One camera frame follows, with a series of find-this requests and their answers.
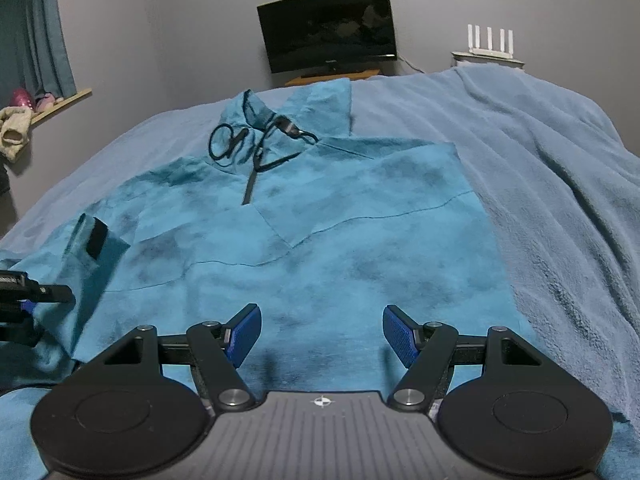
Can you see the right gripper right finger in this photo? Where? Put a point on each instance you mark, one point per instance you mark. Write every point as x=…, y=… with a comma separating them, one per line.
x=502, y=406

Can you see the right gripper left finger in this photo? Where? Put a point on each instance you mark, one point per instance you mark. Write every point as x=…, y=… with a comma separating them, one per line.
x=147, y=401

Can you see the teal zip jacket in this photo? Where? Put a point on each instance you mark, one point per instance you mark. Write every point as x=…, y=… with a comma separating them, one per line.
x=280, y=259

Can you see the beige cloth on sill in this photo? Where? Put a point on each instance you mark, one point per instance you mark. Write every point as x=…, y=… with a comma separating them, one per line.
x=15, y=126

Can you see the pink item on sill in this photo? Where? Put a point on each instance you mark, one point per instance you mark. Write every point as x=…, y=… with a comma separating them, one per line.
x=22, y=98

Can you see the blue bed blanket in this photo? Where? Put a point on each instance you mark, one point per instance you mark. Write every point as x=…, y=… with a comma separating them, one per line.
x=550, y=159

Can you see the teal window curtain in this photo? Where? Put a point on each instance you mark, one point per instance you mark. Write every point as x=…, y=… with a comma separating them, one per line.
x=33, y=50

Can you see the white side cabinet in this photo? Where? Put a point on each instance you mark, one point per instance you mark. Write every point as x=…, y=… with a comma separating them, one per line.
x=463, y=58

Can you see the white wifi router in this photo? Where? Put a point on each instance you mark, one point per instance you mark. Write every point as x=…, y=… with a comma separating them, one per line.
x=491, y=43

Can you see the wooden tv stand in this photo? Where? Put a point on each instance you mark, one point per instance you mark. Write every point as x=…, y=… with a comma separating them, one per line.
x=304, y=80

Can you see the black monitor screen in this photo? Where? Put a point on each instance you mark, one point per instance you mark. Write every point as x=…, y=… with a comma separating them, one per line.
x=301, y=34

